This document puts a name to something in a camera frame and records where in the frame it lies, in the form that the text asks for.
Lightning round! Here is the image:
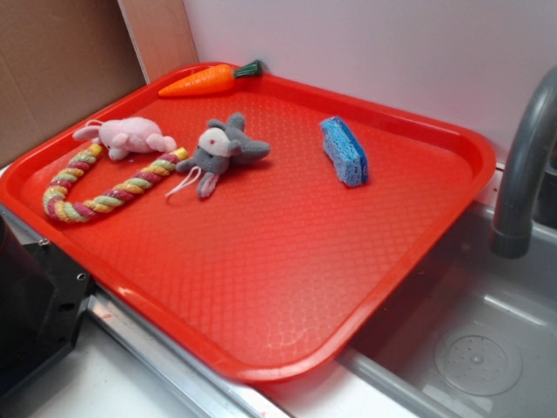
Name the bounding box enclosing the multicolour twisted rope toy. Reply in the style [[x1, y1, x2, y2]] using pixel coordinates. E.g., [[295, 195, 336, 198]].
[[42, 143, 190, 224]]

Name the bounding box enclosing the pink plush bunny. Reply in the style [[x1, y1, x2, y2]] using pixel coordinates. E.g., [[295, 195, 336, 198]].
[[72, 117, 177, 161]]

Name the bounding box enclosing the brown cardboard panel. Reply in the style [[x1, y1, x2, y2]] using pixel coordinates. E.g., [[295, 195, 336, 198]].
[[0, 0, 147, 169]]

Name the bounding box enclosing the grey plastic sink basin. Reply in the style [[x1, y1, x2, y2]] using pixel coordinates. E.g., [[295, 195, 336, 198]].
[[256, 204, 557, 418]]

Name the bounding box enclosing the red plastic tray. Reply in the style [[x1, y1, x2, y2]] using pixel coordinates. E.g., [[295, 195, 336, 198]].
[[1, 66, 495, 383]]

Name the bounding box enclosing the blue sponge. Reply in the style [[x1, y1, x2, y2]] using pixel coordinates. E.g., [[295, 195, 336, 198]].
[[319, 117, 369, 187]]

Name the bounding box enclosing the grey plush mouse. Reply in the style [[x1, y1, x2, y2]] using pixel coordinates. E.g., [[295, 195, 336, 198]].
[[165, 112, 271, 199]]

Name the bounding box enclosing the orange plastic toy carrot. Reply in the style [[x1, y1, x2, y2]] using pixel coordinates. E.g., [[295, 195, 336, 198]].
[[158, 60, 263, 98]]

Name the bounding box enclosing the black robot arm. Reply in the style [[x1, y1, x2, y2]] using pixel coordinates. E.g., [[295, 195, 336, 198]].
[[1, 219, 92, 401]]

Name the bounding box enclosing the grey sink faucet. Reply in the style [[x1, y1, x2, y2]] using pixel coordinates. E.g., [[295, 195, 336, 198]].
[[489, 68, 556, 259]]

